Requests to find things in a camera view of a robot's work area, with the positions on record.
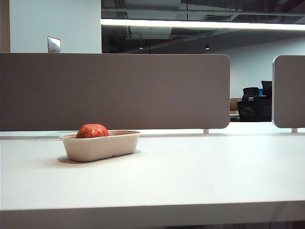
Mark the large grey desk divider panel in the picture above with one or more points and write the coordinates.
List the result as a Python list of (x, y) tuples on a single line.
[(114, 91)]

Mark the orange fruit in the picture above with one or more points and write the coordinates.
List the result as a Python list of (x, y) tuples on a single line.
[(92, 130)]

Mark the long ceiling light strip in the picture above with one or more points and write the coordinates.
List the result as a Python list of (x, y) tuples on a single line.
[(202, 24)]

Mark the grey ceiling air duct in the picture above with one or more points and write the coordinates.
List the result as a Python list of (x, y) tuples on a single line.
[(150, 33)]

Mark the white divider bracket foot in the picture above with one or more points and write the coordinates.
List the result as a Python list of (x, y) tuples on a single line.
[(294, 130), (206, 131)]

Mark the small grey desk divider panel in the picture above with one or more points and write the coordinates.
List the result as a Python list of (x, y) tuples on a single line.
[(289, 91)]

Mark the beige paper lunchbox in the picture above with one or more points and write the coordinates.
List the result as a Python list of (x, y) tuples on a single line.
[(100, 149)]

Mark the metal wall switch plate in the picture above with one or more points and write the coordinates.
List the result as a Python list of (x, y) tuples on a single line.
[(54, 44)]

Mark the black office chair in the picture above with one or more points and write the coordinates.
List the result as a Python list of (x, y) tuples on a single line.
[(267, 87), (250, 92), (255, 111)]

